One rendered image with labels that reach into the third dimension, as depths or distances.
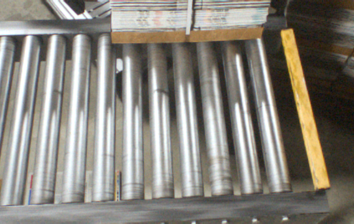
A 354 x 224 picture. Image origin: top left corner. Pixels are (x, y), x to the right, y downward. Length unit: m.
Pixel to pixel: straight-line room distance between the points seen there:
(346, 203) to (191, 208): 1.08
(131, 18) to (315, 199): 0.58
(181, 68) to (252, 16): 0.21
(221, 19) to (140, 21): 0.20
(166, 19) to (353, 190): 1.19
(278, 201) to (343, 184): 0.99
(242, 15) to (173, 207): 0.48
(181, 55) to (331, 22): 0.70
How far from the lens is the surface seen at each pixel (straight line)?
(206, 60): 1.07
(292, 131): 1.93
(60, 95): 1.05
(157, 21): 1.04
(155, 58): 1.07
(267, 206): 0.92
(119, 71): 1.75
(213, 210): 0.90
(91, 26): 1.15
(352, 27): 1.63
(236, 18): 1.06
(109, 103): 1.01
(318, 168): 0.96
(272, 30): 1.18
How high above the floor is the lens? 1.67
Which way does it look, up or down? 61 degrees down
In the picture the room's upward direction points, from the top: 3 degrees clockwise
